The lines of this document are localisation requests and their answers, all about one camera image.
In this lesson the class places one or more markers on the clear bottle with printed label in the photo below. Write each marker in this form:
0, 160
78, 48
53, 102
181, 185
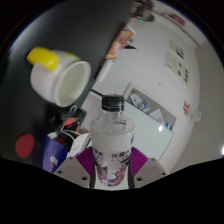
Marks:
112, 146

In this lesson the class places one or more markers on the large white wall poster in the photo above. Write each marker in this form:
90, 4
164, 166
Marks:
176, 68

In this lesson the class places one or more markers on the whiteboard on stand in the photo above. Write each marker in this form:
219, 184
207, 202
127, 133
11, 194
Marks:
150, 140

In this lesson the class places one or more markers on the white flat case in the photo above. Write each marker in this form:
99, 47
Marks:
104, 70

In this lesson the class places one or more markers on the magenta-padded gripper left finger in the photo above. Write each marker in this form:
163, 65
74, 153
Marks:
85, 161

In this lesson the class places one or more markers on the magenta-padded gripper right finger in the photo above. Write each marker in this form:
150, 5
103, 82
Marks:
139, 161

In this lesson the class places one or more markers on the colourful flat book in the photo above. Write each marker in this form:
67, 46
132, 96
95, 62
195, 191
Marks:
120, 41

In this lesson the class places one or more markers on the small white wall poster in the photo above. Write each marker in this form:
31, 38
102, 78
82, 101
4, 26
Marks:
176, 49

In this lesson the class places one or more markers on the blue cardboard box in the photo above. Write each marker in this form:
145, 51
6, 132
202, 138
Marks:
55, 155

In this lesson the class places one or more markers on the wall notice board with papers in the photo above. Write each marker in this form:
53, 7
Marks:
148, 103

